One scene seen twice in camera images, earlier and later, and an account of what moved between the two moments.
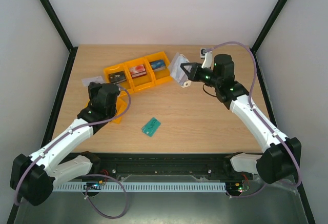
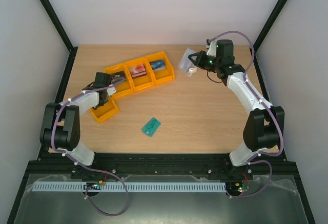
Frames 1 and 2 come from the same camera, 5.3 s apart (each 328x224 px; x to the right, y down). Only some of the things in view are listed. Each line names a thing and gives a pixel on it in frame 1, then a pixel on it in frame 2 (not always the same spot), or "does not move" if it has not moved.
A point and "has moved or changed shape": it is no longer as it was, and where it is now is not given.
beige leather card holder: (178, 73) has moved or changed shape
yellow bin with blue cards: (159, 66) does not move
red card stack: (138, 71) does not move
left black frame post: (44, 0) does not move
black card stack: (117, 78) does not move
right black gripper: (194, 71) -> (201, 60)
